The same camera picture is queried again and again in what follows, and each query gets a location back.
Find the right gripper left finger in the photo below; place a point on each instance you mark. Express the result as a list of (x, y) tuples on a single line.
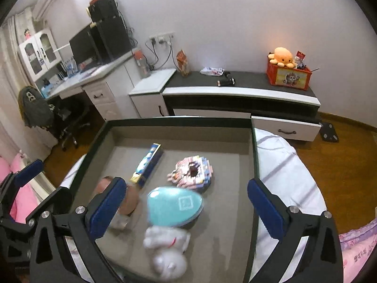
[(103, 207)]

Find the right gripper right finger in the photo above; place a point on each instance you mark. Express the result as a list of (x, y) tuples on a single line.
[(269, 207)]

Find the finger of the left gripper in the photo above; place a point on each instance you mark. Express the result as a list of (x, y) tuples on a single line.
[(22, 177), (57, 203)]

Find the blue gold slim box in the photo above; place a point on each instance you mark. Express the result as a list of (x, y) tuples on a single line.
[(147, 165)]

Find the rose gold white box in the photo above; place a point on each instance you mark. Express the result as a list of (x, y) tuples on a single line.
[(123, 217)]

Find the round table striped cloth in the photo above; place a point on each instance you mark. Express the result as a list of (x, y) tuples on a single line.
[(285, 175)]

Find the black office chair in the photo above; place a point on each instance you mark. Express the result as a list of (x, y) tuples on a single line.
[(62, 118)]

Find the teal oval case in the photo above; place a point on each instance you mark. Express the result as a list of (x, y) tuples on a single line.
[(173, 206)]

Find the white plush toy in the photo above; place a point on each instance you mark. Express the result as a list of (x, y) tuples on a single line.
[(167, 245)]

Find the black shallow tray box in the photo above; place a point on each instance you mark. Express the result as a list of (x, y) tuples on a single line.
[(223, 237)]

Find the black floor scale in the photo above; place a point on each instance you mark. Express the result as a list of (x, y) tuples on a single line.
[(328, 132)]

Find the low black white cabinet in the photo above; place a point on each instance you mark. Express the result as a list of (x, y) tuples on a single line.
[(285, 111)]

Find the white glass door cabinet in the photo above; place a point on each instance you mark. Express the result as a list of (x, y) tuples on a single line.
[(39, 54)]

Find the white desk with drawers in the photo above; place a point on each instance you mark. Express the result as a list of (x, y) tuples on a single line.
[(108, 87)]

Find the white small side cabinet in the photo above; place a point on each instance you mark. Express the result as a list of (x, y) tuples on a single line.
[(147, 94)]

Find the black computer monitor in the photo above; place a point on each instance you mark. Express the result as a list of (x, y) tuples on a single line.
[(82, 47)]

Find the red storage crate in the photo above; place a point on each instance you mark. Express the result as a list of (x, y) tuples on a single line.
[(286, 77)]

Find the black flashlight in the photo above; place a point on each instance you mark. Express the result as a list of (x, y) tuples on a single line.
[(227, 81)]

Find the plastic bottle orange cap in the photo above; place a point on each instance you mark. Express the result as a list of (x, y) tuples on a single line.
[(142, 64)]

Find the black computer tower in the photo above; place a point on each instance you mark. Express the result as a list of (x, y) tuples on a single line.
[(111, 39)]

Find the orange octopus plush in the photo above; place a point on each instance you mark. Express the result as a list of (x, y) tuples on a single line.
[(282, 58)]

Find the white packet on cabinet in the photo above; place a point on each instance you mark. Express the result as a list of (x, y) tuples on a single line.
[(210, 71)]

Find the small snack bag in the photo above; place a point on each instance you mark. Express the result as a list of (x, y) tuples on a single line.
[(183, 63)]

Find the black speaker on tower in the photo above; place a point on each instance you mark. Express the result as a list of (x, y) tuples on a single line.
[(103, 9)]

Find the wall power strip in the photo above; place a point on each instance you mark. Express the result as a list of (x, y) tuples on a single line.
[(162, 38)]

